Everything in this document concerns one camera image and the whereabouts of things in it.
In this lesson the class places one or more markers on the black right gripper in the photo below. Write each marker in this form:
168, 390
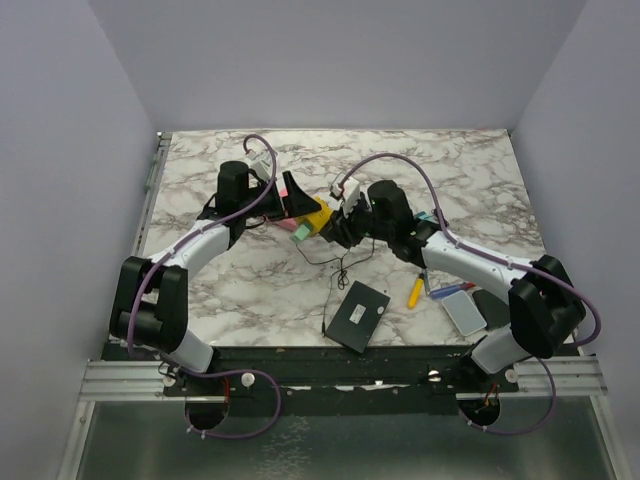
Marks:
340, 228

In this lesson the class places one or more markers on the black flat plate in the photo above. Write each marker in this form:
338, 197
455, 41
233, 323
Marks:
492, 309

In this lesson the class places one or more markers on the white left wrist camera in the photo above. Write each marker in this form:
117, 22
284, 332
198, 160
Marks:
261, 164

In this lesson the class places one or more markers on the yellow plug adapter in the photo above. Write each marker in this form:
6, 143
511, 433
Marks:
317, 220

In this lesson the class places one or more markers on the yellow handled utility knife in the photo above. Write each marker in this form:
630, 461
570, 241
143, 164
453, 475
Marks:
420, 288

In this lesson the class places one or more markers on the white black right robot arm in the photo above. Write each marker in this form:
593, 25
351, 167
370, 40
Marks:
543, 309

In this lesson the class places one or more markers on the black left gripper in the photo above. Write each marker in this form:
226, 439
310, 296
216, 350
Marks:
298, 203

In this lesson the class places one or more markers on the white grey phone case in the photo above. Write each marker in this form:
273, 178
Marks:
464, 313

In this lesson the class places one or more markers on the pink power strip socket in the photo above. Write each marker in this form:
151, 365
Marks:
286, 223

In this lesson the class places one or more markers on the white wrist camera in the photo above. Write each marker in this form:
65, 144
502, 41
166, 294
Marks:
261, 164
346, 190

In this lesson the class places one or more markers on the blue red screwdriver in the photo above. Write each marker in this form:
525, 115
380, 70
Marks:
446, 291

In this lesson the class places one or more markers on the black rectangular box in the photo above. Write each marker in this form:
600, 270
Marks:
357, 317

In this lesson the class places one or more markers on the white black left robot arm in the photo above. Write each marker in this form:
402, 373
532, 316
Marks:
150, 307

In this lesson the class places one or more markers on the aluminium frame rail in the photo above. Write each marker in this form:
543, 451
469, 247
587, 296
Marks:
122, 381

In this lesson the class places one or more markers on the green plug adapter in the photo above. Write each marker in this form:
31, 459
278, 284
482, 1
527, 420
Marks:
301, 233

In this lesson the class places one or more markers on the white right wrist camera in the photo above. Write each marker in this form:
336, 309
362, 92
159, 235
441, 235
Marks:
346, 190

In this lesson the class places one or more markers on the teal usb charger plug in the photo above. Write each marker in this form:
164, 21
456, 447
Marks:
424, 217

